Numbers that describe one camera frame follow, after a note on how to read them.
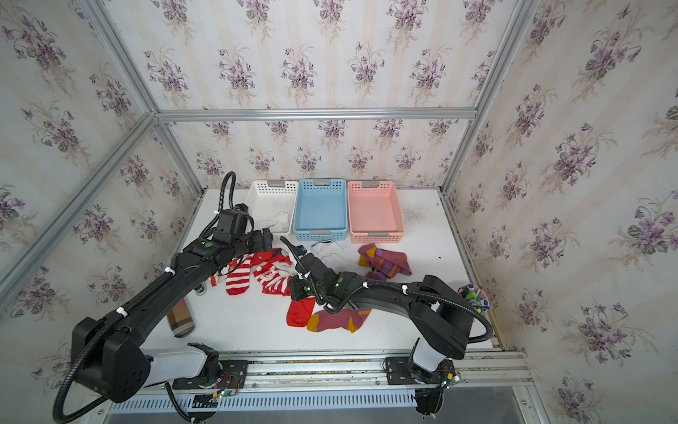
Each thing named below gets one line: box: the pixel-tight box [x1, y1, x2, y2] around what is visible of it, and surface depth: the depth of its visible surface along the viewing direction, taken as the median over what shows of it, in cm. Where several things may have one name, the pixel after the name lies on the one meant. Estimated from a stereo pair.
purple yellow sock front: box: [307, 308, 372, 334], surface depth 83 cm
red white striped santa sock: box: [252, 260, 298, 296], surface depth 93 cm
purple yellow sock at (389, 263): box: [358, 242, 413, 280], surface depth 95 cm
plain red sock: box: [286, 296, 316, 328], surface depth 86 cm
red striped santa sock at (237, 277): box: [226, 252, 255, 296], surface depth 91 cm
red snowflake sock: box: [250, 247, 293, 266], surface depth 97 cm
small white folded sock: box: [310, 241, 346, 261], surface depth 101 cm
